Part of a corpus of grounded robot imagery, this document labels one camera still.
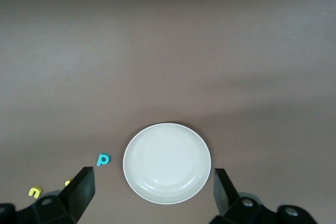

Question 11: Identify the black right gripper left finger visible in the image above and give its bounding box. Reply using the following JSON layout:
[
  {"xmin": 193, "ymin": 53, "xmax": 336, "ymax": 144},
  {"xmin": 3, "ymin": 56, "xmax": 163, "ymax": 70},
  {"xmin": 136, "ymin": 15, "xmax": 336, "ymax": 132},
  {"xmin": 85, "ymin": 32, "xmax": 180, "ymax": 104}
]
[{"xmin": 0, "ymin": 166, "xmax": 96, "ymax": 224}]

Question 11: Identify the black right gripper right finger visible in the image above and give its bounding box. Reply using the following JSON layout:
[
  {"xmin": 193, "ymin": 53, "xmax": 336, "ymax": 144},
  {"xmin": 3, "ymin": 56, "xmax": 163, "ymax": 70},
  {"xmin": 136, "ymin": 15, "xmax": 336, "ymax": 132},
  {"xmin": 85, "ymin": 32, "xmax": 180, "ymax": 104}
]
[{"xmin": 209, "ymin": 168, "xmax": 320, "ymax": 224}]

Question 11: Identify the teal foam letter p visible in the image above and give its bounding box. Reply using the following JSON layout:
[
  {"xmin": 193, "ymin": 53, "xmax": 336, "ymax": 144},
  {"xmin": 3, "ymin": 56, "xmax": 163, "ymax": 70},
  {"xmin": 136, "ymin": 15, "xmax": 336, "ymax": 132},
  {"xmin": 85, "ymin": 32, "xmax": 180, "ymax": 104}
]
[{"xmin": 96, "ymin": 153, "xmax": 111, "ymax": 167}]

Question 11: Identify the yellow foam letter u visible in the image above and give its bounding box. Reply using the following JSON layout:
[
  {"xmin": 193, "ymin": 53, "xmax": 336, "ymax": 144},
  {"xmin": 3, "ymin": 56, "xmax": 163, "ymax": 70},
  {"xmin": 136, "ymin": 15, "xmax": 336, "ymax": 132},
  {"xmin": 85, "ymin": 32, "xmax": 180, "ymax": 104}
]
[{"xmin": 28, "ymin": 187, "xmax": 43, "ymax": 198}]

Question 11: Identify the beige round plate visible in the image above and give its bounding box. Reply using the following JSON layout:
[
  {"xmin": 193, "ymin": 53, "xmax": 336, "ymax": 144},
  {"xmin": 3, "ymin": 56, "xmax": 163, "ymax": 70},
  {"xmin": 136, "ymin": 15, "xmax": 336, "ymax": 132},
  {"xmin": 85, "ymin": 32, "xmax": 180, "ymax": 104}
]
[{"xmin": 122, "ymin": 123, "xmax": 212, "ymax": 206}]

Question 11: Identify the brown table cover sheet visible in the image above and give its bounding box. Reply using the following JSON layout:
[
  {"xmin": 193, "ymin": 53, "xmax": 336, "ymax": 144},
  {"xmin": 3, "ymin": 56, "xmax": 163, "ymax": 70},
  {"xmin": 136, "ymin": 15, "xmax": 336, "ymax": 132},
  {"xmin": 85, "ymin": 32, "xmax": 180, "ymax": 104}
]
[{"xmin": 0, "ymin": 0, "xmax": 336, "ymax": 224}]

